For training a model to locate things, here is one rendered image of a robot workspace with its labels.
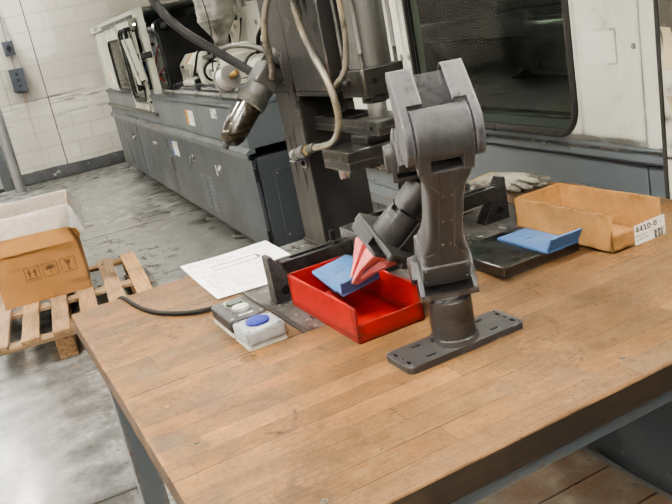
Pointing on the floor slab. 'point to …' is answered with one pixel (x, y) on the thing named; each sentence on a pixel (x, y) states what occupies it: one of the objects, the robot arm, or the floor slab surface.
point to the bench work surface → (397, 394)
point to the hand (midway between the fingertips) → (356, 278)
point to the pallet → (65, 336)
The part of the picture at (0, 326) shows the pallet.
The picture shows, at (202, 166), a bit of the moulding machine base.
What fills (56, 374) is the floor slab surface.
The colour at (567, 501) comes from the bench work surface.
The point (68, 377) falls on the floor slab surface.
